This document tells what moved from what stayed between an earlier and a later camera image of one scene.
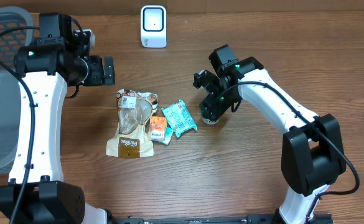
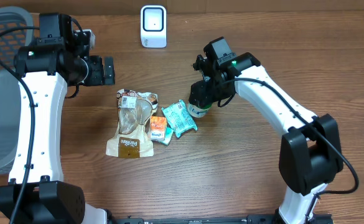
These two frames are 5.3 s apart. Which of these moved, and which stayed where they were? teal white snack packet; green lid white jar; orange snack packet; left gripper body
Moved: green lid white jar
Stayed: orange snack packet; left gripper body; teal white snack packet
